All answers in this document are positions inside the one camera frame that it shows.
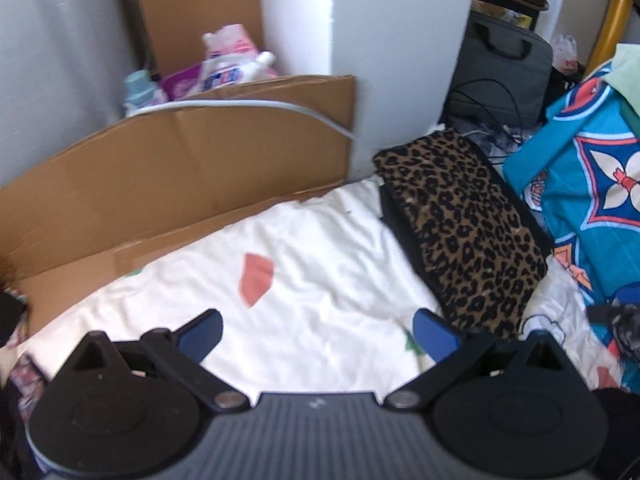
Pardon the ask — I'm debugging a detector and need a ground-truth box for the yellow table leg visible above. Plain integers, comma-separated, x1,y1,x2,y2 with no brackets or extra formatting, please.
586,0,634,76

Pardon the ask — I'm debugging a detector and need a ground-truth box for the white detergent bottle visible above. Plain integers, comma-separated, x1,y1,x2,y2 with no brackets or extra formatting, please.
196,24,277,92

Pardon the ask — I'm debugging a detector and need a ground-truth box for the light green cloth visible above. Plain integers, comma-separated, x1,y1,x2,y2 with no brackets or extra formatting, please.
604,44,640,136

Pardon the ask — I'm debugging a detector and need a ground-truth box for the pile of dark clothes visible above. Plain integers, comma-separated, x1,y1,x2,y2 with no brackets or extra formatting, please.
1,289,48,479

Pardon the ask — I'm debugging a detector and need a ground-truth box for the white curved cable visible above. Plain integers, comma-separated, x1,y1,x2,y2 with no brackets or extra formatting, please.
124,98,359,142

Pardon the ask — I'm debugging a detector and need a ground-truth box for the blue patterned blanket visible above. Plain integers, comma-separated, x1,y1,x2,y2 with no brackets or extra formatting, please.
503,62,639,306

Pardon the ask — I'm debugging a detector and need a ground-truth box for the leopard print garment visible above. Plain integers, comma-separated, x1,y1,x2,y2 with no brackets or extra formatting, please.
372,128,550,340

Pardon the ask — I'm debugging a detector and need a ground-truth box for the white printed bed sheet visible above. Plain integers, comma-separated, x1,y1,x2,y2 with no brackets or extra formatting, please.
19,173,626,401

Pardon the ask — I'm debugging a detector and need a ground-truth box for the dark grey laptop bag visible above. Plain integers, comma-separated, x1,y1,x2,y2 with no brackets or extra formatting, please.
446,11,552,129

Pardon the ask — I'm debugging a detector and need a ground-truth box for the teal capped bottle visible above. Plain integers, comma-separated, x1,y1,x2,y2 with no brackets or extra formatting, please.
124,70,168,117

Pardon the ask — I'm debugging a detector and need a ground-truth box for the brown cardboard sheet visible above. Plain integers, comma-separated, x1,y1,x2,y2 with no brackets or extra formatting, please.
0,0,357,336

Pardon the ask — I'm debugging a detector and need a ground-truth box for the black folded garment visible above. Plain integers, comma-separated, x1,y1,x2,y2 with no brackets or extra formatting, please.
376,138,554,311

